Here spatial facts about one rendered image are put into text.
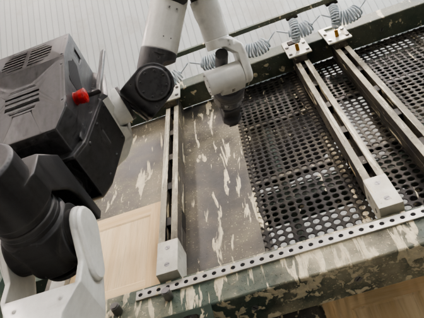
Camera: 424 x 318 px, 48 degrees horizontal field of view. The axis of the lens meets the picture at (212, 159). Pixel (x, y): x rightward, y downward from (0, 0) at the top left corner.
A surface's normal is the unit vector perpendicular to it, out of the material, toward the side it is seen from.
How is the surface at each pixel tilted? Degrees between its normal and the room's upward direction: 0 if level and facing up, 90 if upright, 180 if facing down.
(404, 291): 90
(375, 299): 90
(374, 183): 56
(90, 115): 67
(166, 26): 123
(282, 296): 147
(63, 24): 90
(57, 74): 82
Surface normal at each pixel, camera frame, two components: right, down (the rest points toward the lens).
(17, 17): -0.15, -0.40
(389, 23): 0.06, 0.53
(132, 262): -0.33, -0.79
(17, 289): 0.94, -0.31
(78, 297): 0.88, -0.04
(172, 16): 0.42, 0.08
